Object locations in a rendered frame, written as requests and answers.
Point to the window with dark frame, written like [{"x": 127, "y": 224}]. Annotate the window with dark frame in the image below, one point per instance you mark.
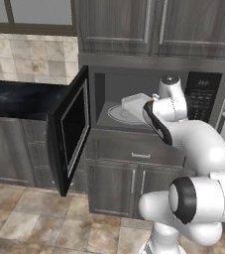
[{"x": 34, "y": 13}]

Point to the black and grey microwave oven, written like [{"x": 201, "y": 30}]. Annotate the black and grey microwave oven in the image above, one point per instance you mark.
[{"x": 117, "y": 86}]

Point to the grey wood drawer front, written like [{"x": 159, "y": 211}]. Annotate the grey wood drawer front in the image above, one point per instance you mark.
[{"x": 117, "y": 145}]

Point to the grey wood base cupboard run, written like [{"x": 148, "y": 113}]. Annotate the grey wood base cupboard run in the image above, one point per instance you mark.
[{"x": 11, "y": 149}]

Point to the grey wood base cupboard door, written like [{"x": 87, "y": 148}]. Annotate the grey wood base cupboard door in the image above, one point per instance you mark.
[
  {"x": 157, "y": 182},
  {"x": 110, "y": 188}
]

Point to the white microwave turntable plate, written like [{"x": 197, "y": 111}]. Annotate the white microwave turntable plate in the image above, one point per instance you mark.
[{"x": 117, "y": 114}]

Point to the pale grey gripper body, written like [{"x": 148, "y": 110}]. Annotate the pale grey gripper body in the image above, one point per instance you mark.
[{"x": 134, "y": 103}]

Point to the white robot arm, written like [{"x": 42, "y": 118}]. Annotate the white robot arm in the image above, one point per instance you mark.
[{"x": 203, "y": 145}]

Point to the black microwave door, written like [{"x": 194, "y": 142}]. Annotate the black microwave door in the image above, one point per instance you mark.
[{"x": 71, "y": 132}]

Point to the grey wood wall cupboard door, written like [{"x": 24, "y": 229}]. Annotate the grey wood wall cupboard door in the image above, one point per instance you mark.
[
  {"x": 114, "y": 23},
  {"x": 200, "y": 26}
]

